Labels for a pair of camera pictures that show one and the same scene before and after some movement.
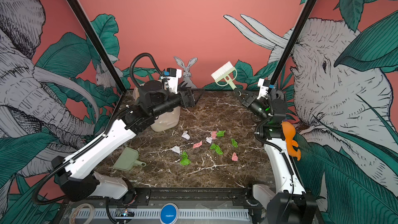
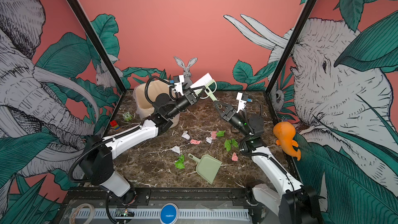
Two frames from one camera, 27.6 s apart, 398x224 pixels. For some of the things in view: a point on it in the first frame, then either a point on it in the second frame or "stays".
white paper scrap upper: (185, 135) stays
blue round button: (169, 213) stays
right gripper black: (253, 102) to (232, 115)
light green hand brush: (225, 75) to (210, 85)
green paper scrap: (221, 133) stays
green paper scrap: (234, 143) stays
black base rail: (134, 196) stays
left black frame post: (76, 7) stays
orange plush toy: (289, 131) stays
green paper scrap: (217, 148) to (227, 144)
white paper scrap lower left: (176, 149) stays
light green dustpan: (127, 159) to (207, 167)
